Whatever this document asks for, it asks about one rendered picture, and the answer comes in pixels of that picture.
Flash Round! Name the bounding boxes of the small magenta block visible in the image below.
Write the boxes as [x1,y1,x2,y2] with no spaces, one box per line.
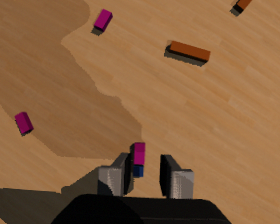
[134,142,145,164]
[94,9,113,32]
[14,112,34,134]

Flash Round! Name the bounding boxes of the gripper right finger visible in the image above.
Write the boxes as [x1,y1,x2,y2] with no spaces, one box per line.
[159,154,194,199]

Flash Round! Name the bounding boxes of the small blue block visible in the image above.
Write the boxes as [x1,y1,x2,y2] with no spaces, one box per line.
[133,164,144,177]

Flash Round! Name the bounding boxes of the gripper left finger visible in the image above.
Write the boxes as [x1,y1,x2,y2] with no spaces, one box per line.
[97,153,131,196]

